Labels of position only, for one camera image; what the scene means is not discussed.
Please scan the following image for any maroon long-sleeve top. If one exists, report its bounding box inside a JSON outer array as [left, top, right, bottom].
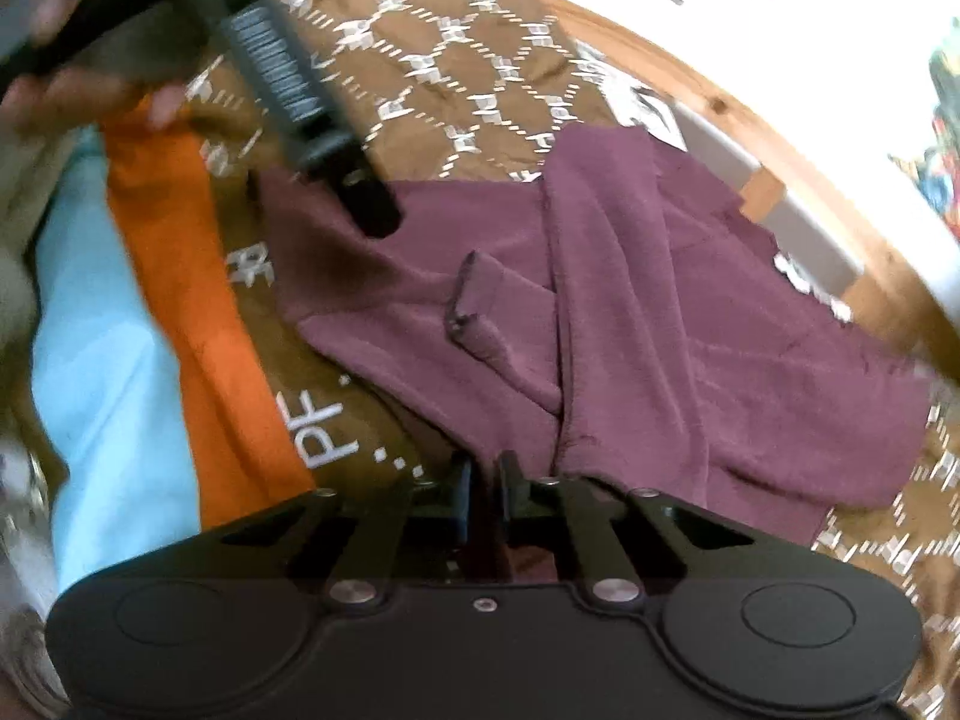
[[259, 125, 929, 543]]

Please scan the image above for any person's left hand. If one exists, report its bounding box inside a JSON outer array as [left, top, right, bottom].
[[0, 0, 189, 139]]

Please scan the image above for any orange and blue blanket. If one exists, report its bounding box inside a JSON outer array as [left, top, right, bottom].
[[31, 115, 313, 589]]

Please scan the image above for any brown PF patterned duvet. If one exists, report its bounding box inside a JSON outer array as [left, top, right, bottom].
[[189, 0, 958, 718]]

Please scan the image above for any wooden bed frame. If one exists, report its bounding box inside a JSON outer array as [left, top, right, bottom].
[[550, 0, 958, 374]]

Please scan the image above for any landscape cartoon wall poster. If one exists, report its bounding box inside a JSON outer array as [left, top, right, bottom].
[[890, 20, 958, 238]]

